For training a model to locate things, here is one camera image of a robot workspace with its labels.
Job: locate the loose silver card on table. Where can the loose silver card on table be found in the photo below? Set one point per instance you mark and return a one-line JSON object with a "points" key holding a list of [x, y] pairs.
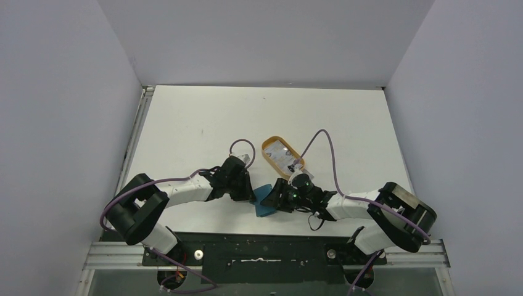
{"points": [[308, 173]]}

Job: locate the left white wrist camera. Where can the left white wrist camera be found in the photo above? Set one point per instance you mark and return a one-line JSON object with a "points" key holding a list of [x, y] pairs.
{"points": [[245, 158]]}

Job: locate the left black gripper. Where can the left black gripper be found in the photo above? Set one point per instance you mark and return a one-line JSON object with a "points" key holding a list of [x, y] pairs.
{"points": [[247, 195]]}

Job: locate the aluminium frame rail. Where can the aluminium frame rail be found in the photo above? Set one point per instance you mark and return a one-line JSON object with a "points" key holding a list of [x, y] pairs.
{"points": [[87, 274]]}

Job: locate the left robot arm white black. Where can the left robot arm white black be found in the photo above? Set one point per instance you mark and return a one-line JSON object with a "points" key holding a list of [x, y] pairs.
{"points": [[135, 211]]}

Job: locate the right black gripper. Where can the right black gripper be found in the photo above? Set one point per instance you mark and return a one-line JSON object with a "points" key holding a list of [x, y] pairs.
{"points": [[276, 196]]}

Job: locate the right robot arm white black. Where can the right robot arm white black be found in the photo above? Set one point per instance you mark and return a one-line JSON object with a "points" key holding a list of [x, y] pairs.
{"points": [[400, 218]]}

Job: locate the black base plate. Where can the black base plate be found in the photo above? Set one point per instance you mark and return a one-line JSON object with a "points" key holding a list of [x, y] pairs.
{"points": [[260, 259]]}

